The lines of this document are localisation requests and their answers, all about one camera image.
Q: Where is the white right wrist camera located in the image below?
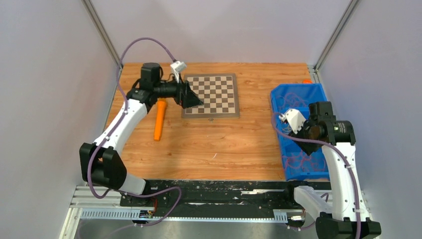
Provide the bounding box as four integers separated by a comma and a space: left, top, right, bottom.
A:
278, 108, 306, 134

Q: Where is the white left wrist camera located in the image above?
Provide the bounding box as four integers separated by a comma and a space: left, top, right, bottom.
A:
170, 60, 187, 83

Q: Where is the blue plastic bin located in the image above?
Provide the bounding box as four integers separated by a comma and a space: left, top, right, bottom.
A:
269, 84, 329, 181

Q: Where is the pink cable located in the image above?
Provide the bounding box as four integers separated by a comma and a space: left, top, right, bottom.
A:
276, 92, 311, 111

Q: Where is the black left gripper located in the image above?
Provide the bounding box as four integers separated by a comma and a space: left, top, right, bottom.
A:
154, 73, 204, 109

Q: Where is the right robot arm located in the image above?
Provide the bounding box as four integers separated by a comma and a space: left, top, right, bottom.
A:
284, 101, 382, 239

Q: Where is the wooden chessboard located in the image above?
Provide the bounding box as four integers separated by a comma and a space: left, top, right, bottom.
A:
182, 73, 240, 119

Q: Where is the right aluminium frame post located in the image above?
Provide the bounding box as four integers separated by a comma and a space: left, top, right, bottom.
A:
314, 0, 361, 72

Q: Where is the aluminium frame post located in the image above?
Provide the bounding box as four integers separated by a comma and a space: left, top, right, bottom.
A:
314, 0, 361, 72
81, 0, 123, 69

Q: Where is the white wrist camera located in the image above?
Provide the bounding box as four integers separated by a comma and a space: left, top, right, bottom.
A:
170, 60, 187, 83
278, 108, 306, 134

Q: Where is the yellow cable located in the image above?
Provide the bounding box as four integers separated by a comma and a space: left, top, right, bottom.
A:
280, 119, 298, 135

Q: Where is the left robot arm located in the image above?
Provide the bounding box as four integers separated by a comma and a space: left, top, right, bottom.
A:
79, 60, 203, 206

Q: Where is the orange plastic carrot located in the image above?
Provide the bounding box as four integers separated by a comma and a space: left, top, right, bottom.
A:
154, 99, 167, 141

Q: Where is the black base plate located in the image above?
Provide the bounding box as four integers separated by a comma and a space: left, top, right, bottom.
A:
119, 179, 332, 219

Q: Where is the white slotted cable duct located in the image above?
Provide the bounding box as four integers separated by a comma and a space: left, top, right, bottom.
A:
81, 210, 288, 223

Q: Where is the left aluminium frame post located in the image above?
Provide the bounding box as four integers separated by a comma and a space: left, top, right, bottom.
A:
81, 0, 123, 69

